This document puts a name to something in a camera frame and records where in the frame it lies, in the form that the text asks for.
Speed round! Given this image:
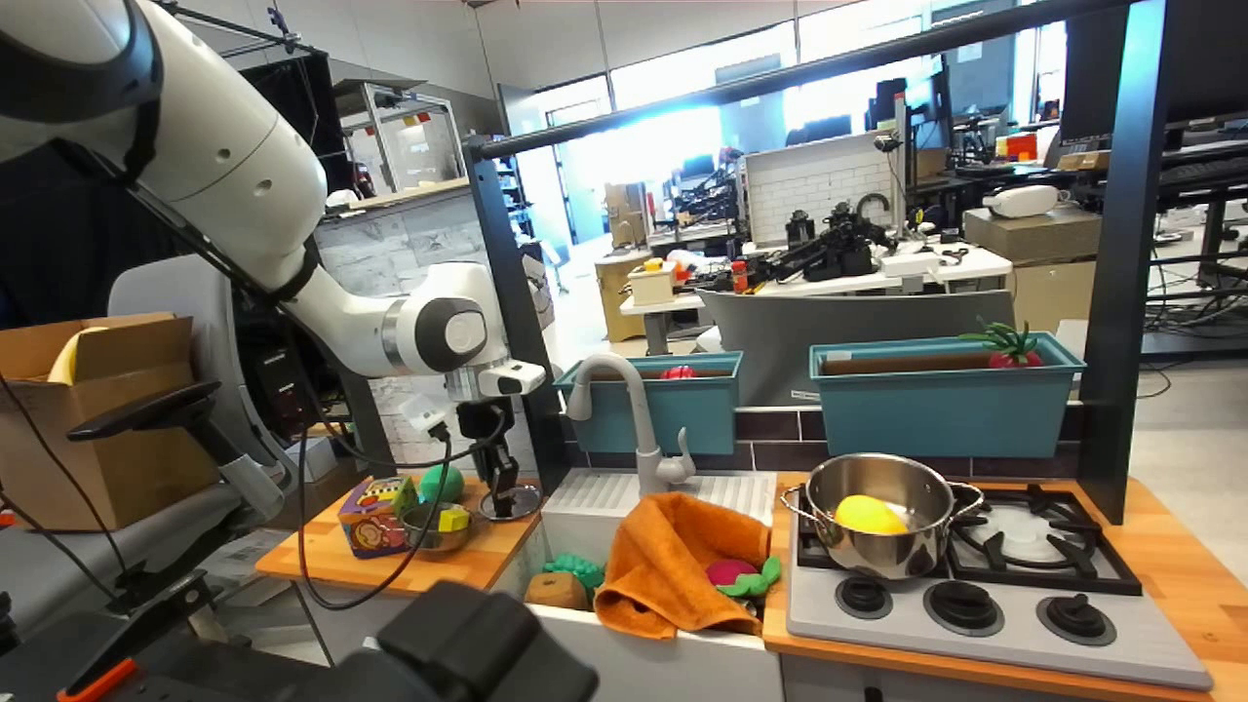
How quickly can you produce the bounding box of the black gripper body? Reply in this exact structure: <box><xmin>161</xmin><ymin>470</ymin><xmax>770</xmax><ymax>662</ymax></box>
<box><xmin>448</xmin><ymin>394</ymin><xmax>517</xmax><ymax>450</ymax></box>

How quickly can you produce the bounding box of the silver pot lid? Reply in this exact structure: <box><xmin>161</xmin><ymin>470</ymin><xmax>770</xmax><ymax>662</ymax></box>
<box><xmin>473</xmin><ymin>478</ymin><xmax>546</xmax><ymax>522</ymax></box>

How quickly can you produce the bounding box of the stainless steel pot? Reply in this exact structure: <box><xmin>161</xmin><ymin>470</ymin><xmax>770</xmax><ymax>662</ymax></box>
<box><xmin>774</xmin><ymin>453</ymin><xmax>989</xmax><ymax>586</ymax></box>

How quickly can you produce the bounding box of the green toy vegetable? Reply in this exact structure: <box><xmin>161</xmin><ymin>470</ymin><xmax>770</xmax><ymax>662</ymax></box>
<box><xmin>412</xmin><ymin>463</ymin><xmax>468</xmax><ymax>506</ymax></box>

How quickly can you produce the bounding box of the green toy in sink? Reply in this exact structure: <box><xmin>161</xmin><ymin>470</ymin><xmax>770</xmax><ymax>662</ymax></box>
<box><xmin>539</xmin><ymin>552</ymin><xmax>608</xmax><ymax>597</ymax></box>

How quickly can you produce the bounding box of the brown toy potato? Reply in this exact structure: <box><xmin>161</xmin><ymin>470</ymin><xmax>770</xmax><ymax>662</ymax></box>
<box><xmin>523</xmin><ymin>574</ymin><xmax>596</xmax><ymax>618</ymax></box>

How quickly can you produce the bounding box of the grey toy faucet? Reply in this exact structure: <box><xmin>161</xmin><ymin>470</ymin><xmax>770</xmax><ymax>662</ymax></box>
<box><xmin>566</xmin><ymin>357</ymin><xmax>696</xmax><ymax>500</ymax></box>

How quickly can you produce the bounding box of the orange cloth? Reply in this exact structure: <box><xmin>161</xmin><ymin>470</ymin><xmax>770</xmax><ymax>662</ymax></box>
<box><xmin>594</xmin><ymin>492</ymin><xmax>774</xmax><ymax>647</ymax></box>

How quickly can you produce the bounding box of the teal planter box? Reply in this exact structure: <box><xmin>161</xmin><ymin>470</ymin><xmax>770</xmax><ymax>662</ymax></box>
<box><xmin>553</xmin><ymin>352</ymin><xmax>750</xmax><ymax>462</ymax></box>
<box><xmin>803</xmin><ymin>333</ymin><xmax>1086</xmax><ymax>463</ymax></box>

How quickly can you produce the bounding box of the white toy sink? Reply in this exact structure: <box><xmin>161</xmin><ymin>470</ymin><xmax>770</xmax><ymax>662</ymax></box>
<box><xmin>523</xmin><ymin>463</ymin><xmax>783</xmax><ymax>702</ymax></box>

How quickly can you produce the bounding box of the pink toy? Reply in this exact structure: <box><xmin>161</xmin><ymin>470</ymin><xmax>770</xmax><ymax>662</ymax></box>
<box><xmin>702</xmin><ymin>556</ymin><xmax>760</xmax><ymax>595</ymax></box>

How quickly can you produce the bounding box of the green toy pepper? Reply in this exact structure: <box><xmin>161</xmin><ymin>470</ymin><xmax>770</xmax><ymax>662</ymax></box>
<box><xmin>717</xmin><ymin>558</ymin><xmax>786</xmax><ymax>610</ymax></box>

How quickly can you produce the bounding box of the grey office chair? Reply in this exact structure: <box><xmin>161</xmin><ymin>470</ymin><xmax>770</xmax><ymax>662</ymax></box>
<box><xmin>0</xmin><ymin>250</ymin><xmax>344</xmax><ymax>657</ymax></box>

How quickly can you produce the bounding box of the grey curved desk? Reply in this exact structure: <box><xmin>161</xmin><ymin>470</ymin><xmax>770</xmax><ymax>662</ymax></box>
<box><xmin>695</xmin><ymin>245</ymin><xmax>1019</xmax><ymax>405</ymax></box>

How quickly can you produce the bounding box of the yellow toy lemon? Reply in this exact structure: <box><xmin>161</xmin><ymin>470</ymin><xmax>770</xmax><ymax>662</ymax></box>
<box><xmin>829</xmin><ymin>497</ymin><xmax>916</xmax><ymax>544</ymax></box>

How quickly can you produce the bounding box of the cardboard box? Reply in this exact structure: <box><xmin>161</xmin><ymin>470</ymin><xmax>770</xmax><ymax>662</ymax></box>
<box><xmin>0</xmin><ymin>311</ymin><xmax>221</xmax><ymax>535</ymax></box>

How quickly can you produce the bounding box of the black equipment on desk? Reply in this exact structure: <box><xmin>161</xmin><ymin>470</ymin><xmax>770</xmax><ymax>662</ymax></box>
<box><xmin>774</xmin><ymin>192</ymin><xmax>906</xmax><ymax>285</ymax></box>

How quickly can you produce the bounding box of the white partition board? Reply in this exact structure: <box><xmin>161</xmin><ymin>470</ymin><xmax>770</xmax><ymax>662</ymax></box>
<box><xmin>741</xmin><ymin>133</ymin><xmax>908</xmax><ymax>250</ymax></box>

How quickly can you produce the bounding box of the grey toy stove top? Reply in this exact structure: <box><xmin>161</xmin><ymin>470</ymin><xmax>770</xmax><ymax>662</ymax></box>
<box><xmin>783</xmin><ymin>482</ymin><xmax>1222</xmax><ymax>697</ymax></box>

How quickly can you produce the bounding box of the red and green plant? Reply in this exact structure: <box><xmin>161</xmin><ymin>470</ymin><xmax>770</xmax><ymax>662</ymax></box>
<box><xmin>975</xmin><ymin>322</ymin><xmax>1047</xmax><ymax>375</ymax></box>

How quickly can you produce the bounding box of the brown cardboard carton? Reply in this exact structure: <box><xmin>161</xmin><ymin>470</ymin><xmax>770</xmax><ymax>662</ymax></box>
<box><xmin>960</xmin><ymin>207</ymin><xmax>1108</xmax><ymax>336</ymax></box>

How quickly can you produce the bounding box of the wooden-top toy kitchen unit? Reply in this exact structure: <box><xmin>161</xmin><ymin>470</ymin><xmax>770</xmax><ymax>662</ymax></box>
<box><xmin>249</xmin><ymin>463</ymin><xmax>1248</xmax><ymax>702</ymax></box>

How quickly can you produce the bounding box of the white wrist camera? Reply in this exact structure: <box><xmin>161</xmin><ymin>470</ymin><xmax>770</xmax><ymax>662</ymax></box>
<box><xmin>475</xmin><ymin>361</ymin><xmax>548</xmax><ymax>404</ymax></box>

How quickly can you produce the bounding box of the black padded mount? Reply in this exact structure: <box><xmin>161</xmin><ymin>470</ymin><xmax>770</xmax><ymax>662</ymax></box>
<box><xmin>375</xmin><ymin>578</ymin><xmax>603</xmax><ymax>702</ymax></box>

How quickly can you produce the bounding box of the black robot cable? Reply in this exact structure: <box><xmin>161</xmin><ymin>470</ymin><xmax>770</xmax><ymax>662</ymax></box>
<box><xmin>288</xmin><ymin>413</ymin><xmax>461</xmax><ymax>618</ymax></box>

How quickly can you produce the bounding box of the orange clamp handle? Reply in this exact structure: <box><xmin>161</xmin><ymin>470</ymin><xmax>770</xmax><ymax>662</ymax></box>
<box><xmin>53</xmin><ymin>657</ymin><xmax>141</xmax><ymax>702</ymax></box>

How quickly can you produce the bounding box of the black metal frame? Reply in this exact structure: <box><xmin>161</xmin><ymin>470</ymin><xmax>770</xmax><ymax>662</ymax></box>
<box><xmin>461</xmin><ymin>0</ymin><xmax>1185</xmax><ymax>526</ymax></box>

